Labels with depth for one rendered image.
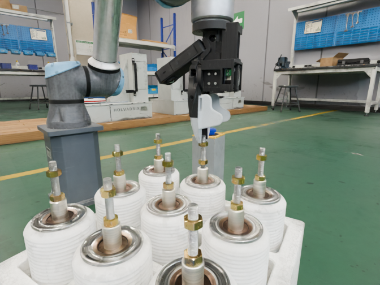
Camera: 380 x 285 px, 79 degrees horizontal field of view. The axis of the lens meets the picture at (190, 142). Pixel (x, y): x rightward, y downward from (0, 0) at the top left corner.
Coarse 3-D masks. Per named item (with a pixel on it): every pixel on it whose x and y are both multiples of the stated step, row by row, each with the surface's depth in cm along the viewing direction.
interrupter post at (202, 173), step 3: (198, 168) 48; (207, 168) 48; (198, 171) 48; (201, 171) 47; (204, 171) 47; (207, 171) 48; (198, 174) 48; (201, 174) 47; (204, 174) 47; (207, 174) 48; (198, 177) 48; (201, 177) 48; (204, 177) 48; (207, 177) 48; (198, 180) 48; (201, 180) 48; (204, 180) 48; (207, 180) 48
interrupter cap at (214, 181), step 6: (192, 174) 52; (210, 174) 52; (186, 180) 48; (192, 180) 49; (210, 180) 49; (216, 180) 48; (192, 186) 46; (198, 186) 45; (204, 186) 46; (210, 186) 45; (216, 186) 46
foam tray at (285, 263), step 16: (224, 208) 53; (96, 224) 48; (288, 224) 46; (304, 224) 46; (288, 240) 41; (16, 256) 37; (272, 256) 37; (288, 256) 37; (0, 272) 34; (16, 272) 34; (272, 272) 34; (288, 272) 34
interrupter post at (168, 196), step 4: (164, 192) 38; (168, 192) 37; (172, 192) 38; (164, 196) 38; (168, 196) 38; (172, 196) 38; (164, 200) 38; (168, 200) 38; (172, 200) 38; (164, 204) 38; (168, 204) 38; (172, 204) 38
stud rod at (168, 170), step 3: (165, 153) 37; (168, 153) 37; (165, 156) 37; (168, 156) 37; (165, 159) 37; (168, 159) 37; (165, 168) 37; (168, 168) 37; (165, 171) 38; (168, 171) 37; (168, 174) 37; (165, 177) 38; (168, 177) 37; (168, 180) 38; (168, 183) 38; (168, 189) 38
